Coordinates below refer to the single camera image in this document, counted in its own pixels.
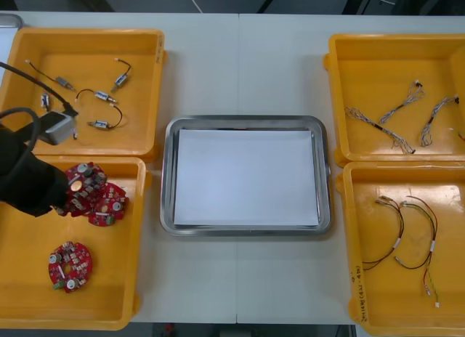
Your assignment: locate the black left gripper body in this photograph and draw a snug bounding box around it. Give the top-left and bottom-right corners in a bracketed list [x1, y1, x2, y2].
[14, 131, 55, 219]

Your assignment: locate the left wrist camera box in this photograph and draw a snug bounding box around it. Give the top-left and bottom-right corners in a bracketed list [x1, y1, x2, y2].
[39, 110, 79, 146]

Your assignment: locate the red-black-green wire harness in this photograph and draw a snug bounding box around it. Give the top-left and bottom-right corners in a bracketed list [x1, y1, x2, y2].
[362, 195, 405, 272]
[394, 195, 443, 309]

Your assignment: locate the round red circuit board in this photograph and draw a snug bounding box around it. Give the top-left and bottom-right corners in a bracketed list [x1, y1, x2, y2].
[57, 161, 109, 218]
[48, 241, 95, 293]
[88, 182, 131, 228]

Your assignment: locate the yellow-orange plastic bin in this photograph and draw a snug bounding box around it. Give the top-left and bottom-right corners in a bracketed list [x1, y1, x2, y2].
[0, 157, 153, 331]
[335, 161, 465, 337]
[323, 33, 465, 168]
[0, 27, 168, 161]

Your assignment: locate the grey metal solenoid with cable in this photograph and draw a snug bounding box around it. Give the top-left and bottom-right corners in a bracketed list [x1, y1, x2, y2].
[24, 60, 76, 92]

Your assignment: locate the white paper sheet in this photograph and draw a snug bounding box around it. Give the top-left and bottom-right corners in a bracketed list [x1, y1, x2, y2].
[173, 129, 321, 228]

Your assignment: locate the small steel tray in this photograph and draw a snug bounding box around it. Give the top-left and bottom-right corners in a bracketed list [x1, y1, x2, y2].
[0, 12, 25, 31]

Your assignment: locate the blue-white twisted wire harness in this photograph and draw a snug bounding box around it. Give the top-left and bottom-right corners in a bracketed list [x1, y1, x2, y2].
[420, 95, 461, 147]
[379, 81, 426, 126]
[344, 106, 417, 155]

